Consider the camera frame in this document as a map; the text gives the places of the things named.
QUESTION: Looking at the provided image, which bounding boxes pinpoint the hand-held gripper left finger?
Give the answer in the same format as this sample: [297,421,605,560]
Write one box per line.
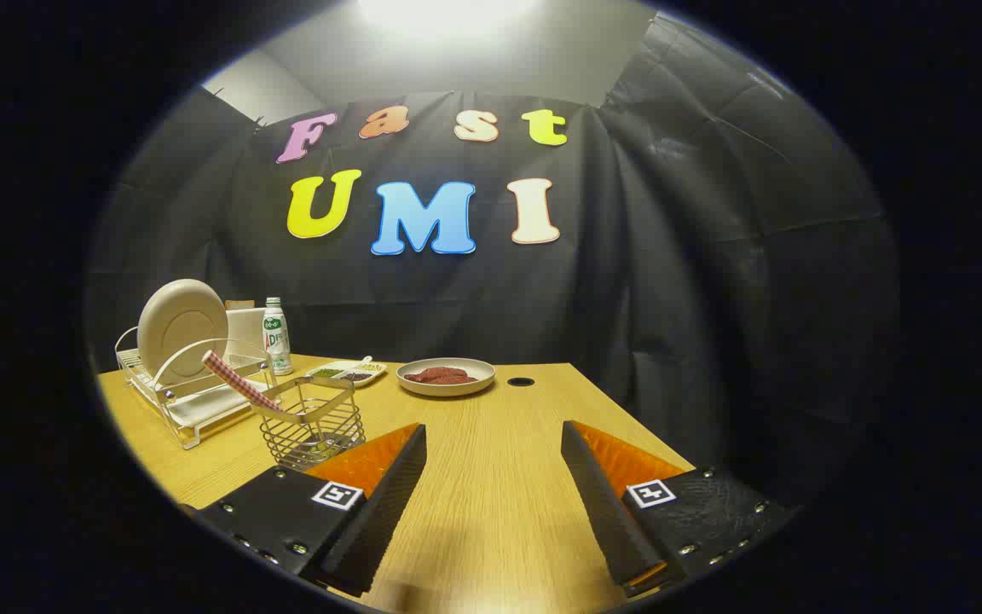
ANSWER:
[188,422,429,598]

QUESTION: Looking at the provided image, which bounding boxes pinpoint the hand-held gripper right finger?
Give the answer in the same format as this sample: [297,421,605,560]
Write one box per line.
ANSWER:
[561,420,800,598]

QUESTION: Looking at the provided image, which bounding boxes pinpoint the metal wire basket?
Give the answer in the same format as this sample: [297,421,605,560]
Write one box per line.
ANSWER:
[252,375,367,472]

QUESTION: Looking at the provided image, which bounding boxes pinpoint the spoon with red checked handle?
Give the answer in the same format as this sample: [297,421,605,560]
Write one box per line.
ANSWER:
[202,350,330,451]

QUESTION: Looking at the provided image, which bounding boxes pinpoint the white wire dish rack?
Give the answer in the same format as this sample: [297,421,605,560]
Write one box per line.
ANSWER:
[114,327,280,450]

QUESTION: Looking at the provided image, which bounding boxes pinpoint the beige plate with meat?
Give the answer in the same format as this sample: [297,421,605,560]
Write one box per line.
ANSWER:
[396,357,497,397]

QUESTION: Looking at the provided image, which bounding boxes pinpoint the white divided dish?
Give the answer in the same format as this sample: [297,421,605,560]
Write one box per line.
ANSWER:
[305,356,388,390]

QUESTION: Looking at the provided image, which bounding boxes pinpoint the white bottle with green label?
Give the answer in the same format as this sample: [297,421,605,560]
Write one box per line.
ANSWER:
[262,297,294,377]

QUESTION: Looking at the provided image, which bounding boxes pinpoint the black backdrop cloth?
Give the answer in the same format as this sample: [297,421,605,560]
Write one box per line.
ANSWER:
[86,13,901,504]

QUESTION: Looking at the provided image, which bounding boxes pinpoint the white toaster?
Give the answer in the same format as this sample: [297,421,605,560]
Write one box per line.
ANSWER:
[225,300,270,359]

